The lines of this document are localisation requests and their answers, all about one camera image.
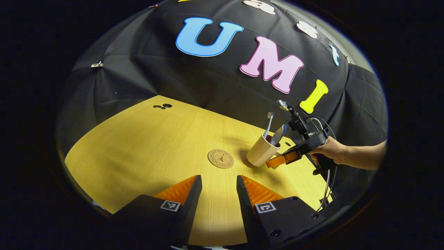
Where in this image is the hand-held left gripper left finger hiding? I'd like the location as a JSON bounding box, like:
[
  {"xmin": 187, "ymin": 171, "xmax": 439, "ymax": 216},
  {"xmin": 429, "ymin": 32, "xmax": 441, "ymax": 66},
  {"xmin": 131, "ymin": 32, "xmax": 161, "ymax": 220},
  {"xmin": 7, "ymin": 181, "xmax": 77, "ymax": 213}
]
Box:
[{"xmin": 111, "ymin": 175, "xmax": 203, "ymax": 248}]

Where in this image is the round cork coaster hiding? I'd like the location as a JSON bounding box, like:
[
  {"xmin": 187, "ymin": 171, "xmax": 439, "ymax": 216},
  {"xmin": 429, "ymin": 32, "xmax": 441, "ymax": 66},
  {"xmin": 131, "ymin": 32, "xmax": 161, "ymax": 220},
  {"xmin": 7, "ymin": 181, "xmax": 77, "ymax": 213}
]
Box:
[{"xmin": 208, "ymin": 149, "xmax": 234, "ymax": 169}]

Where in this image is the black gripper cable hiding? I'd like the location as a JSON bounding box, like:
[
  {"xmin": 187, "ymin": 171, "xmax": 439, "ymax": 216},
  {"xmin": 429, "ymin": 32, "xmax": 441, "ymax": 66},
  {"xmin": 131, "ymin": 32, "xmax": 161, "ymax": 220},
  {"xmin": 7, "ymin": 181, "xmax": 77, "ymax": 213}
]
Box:
[{"xmin": 310, "ymin": 116, "xmax": 338, "ymax": 212}]

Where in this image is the black backdrop cloth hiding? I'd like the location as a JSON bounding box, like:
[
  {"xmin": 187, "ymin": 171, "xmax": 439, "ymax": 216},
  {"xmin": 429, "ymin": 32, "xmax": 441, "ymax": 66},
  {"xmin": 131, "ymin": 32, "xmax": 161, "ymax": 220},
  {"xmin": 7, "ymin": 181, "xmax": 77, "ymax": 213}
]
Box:
[{"xmin": 55, "ymin": 0, "xmax": 388, "ymax": 209}]

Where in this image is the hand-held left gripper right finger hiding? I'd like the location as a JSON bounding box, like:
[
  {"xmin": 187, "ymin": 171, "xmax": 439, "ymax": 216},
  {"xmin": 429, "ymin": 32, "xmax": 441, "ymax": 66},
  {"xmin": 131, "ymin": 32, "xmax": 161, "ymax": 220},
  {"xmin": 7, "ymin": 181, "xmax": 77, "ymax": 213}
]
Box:
[{"xmin": 237, "ymin": 175, "xmax": 328, "ymax": 248}]

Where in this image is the white toothpaste tube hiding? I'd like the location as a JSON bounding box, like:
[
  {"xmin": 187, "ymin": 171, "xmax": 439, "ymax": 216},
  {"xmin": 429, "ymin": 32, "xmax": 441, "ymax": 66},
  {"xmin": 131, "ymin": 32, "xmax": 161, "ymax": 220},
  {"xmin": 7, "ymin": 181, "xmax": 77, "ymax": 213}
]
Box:
[{"xmin": 270, "ymin": 124, "xmax": 288, "ymax": 146}]

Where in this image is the wooden desktop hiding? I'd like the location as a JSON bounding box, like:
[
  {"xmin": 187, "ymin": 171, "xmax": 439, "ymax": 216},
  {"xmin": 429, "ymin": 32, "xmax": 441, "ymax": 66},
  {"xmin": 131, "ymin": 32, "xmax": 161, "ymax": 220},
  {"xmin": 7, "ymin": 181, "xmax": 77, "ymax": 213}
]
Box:
[{"xmin": 65, "ymin": 95, "xmax": 333, "ymax": 247}]

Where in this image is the light blue toothbrush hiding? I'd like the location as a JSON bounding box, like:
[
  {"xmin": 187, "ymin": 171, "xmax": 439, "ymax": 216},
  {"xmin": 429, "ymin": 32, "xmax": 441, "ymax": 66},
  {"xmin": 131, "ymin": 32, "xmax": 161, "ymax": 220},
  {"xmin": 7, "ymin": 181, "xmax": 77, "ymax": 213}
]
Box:
[{"xmin": 263, "ymin": 112, "xmax": 274, "ymax": 139}]

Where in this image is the beige cup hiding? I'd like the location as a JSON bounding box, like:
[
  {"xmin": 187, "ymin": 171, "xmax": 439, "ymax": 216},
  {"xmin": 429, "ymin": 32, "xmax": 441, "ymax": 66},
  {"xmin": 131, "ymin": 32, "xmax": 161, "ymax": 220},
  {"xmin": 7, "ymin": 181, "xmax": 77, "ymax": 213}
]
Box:
[{"xmin": 246, "ymin": 134, "xmax": 281, "ymax": 167}]

